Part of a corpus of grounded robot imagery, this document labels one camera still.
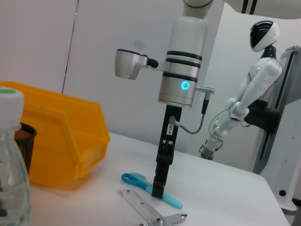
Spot yellow plastic bin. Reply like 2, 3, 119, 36
0, 81, 111, 188

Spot clear plastic ruler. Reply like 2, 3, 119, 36
117, 189, 166, 224

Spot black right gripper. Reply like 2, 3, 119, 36
151, 105, 183, 198

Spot white humanoid robot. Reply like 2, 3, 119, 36
199, 20, 283, 162

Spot clear green-label water bottle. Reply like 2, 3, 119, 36
0, 86, 32, 226

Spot clear ballpoint pen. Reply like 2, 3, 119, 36
138, 213, 188, 226

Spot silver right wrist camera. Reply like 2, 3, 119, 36
114, 48, 172, 81

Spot black mesh pen holder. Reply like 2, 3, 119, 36
14, 122, 38, 175

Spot gray right wrist cable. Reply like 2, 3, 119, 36
173, 84, 216, 135

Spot blue scissors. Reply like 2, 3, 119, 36
121, 172, 183, 210

